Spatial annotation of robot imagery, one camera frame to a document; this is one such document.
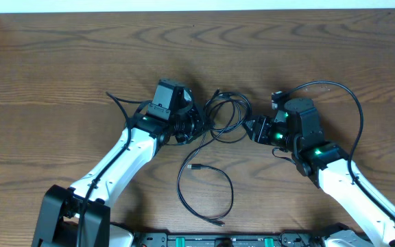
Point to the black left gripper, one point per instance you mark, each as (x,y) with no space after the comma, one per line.
(195,123)

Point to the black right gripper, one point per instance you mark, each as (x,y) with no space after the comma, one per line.
(256,130)

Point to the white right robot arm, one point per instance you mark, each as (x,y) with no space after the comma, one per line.
(296,129)

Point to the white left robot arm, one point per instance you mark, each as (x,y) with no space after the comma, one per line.
(79,215)

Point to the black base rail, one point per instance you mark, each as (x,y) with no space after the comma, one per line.
(294,239)

